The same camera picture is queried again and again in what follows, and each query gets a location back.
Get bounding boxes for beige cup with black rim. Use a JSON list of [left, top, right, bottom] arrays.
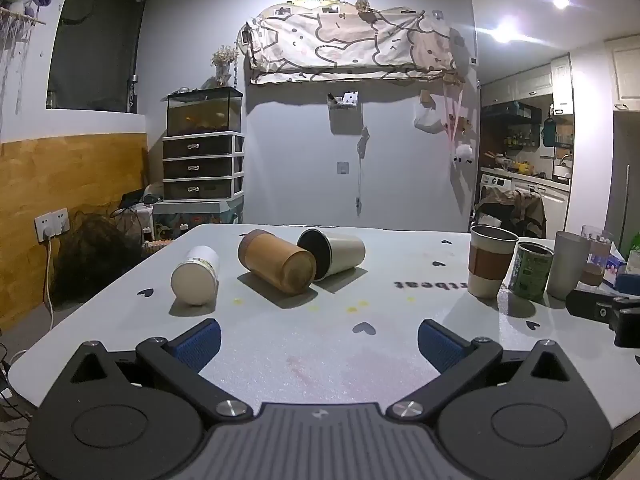
[[297, 228, 366, 281]]

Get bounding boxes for printed cartoon cloth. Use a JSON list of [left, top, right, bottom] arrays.
[[237, 4, 459, 85]]

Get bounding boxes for green tin can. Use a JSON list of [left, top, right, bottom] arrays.
[[509, 241, 555, 303]]

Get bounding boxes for grey plastic cup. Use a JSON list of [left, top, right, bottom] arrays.
[[546, 230, 594, 301]]

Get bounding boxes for white power cable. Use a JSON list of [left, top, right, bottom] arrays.
[[10, 237, 57, 366]]

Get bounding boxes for chair with draped clothes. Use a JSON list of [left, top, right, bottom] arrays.
[[472, 187, 549, 240]]

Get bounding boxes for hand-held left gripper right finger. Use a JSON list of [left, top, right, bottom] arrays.
[[387, 319, 576, 423]]

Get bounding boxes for dark window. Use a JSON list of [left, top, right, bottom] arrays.
[[46, 0, 154, 114]]

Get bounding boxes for hanging grey cord ornament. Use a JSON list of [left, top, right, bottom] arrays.
[[355, 126, 371, 217]]

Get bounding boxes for glass fish tank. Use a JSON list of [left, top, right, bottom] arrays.
[[166, 87, 244, 137]]

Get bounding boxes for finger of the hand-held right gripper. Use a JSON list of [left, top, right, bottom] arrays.
[[566, 287, 617, 322]]

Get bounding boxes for dark cloth heap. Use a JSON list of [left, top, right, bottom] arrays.
[[52, 215, 144, 307]]

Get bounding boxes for white plastic bag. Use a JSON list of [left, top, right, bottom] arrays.
[[413, 100, 444, 135]]

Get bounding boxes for wall-mounted small holder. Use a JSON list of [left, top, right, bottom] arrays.
[[327, 90, 360, 110]]

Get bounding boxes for white cup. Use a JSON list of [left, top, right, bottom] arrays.
[[170, 245, 220, 307]]

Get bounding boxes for dried flowers in vase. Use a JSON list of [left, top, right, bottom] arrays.
[[210, 45, 239, 87]]

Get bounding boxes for teal low cabinet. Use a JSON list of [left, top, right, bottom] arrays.
[[152, 198, 245, 242]]

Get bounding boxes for white upper kitchen cabinets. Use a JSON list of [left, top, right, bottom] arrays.
[[481, 35, 640, 111]]

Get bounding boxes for black kitchen shelf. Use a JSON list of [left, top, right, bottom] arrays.
[[481, 101, 543, 150]]

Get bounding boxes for blue tissue pack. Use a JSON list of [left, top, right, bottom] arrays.
[[602, 254, 629, 286]]

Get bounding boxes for white washing machine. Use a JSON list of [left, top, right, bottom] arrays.
[[479, 172, 517, 207]]

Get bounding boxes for black plastic drawer unit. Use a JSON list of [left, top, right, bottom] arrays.
[[162, 132, 246, 200]]

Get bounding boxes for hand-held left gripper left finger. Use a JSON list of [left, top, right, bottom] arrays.
[[65, 319, 253, 423]]

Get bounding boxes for clear glass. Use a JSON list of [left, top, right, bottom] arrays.
[[580, 225, 615, 287]]

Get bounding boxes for white wall socket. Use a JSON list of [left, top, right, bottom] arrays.
[[34, 208, 70, 241]]

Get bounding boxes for beige cup with brown sleeve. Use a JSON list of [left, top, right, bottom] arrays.
[[467, 225, 520, 300]]

